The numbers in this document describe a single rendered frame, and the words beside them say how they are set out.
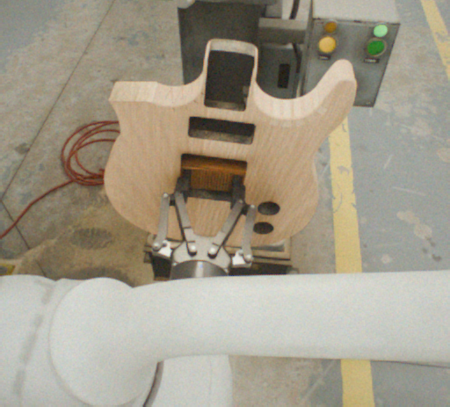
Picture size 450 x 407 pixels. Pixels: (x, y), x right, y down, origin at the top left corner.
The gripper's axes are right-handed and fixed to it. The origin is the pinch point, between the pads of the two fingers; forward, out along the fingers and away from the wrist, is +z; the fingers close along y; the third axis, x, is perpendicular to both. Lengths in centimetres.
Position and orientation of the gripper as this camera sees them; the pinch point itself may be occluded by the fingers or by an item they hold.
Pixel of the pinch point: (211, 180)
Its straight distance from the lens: 68.6
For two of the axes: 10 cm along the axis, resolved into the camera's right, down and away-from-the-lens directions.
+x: 1.1, -6.6, -7.4
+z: 0.7, -7.4, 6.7
